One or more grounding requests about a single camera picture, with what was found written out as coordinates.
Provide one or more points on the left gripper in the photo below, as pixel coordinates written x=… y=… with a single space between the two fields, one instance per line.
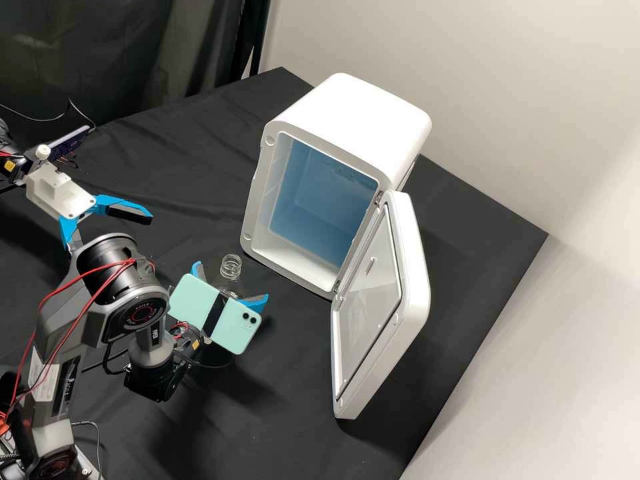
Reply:
x=57 y=192

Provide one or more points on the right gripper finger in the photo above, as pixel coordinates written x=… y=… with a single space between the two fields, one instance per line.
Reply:
x=255 y=301

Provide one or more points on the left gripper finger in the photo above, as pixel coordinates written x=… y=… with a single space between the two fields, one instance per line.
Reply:
x=198 y=269

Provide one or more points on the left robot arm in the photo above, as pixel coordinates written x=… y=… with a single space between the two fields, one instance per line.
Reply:
x=11 y=172

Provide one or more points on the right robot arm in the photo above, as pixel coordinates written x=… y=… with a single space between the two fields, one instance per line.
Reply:
x=112 y=280

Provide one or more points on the clear flask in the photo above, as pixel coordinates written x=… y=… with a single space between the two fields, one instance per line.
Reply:
x=230 y=265

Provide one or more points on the incubator door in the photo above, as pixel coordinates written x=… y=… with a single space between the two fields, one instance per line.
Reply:
x=380 y=300

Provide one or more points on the white incubator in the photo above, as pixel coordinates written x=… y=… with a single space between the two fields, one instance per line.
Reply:
x=345 y=145

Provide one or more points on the right wrist camera phone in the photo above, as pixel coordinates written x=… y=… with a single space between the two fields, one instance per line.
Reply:
x=215 y=312

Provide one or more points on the wrist camera phone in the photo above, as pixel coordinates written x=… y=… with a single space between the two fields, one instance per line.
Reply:
x=70 y=142
x=215 y=312

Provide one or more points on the left wrist camera phone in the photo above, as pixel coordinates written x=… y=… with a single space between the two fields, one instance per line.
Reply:
x=70 y=142

